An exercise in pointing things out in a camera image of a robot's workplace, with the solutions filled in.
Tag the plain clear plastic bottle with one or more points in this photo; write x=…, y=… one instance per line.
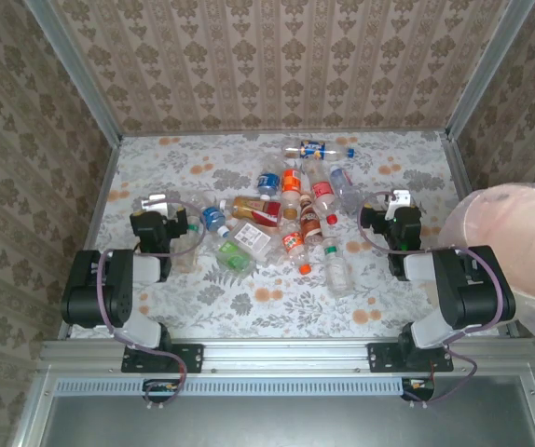
x=184, y=263

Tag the small blue label bottle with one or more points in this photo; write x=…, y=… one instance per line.
x=211, y=218

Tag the pale blue label clear bottle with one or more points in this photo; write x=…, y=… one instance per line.
x=342, y=179

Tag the green band clear bottle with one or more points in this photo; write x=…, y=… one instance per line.
x=335, y=270

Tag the green label plastic bottle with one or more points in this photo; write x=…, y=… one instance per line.
x=232, y=256

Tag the red label red cap bottle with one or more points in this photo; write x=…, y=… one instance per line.
x=321, y=188

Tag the brown label plastic bottle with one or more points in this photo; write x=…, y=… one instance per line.
x=310, y=221

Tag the red gold label bottle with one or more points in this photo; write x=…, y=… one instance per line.
x=258, y=212

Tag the orange cap clear bottle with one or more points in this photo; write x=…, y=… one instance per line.
x=292, y=241

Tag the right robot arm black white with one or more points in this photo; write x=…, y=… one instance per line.
x=468, y=288

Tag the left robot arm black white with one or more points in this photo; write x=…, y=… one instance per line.
x=95, y=288

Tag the Pepsi label plastic bottle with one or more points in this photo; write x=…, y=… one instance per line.
x=311, y=150

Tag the orange NFC label bottle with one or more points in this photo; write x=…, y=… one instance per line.
x=291, y=181

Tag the blue label white cap bottle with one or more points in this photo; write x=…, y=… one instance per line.
x=268, y=182

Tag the floral tablecloth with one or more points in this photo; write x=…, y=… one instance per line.
x=249, y=307

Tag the black control board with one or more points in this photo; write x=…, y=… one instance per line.
x=419, y=388
x=160, y=388

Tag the grey metal sheet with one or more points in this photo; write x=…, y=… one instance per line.
x=272, y=423

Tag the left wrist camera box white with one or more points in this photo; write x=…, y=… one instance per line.
x=155, y=203

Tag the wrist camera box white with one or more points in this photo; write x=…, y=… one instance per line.
x=400, y=198
x=155, y=203

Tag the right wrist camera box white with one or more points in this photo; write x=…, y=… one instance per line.
x=400, y=198

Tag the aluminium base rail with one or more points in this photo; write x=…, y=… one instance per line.
x=286, y=356

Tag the aluminium frame post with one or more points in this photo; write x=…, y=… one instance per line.
x=74, y=70
x=486, y=70

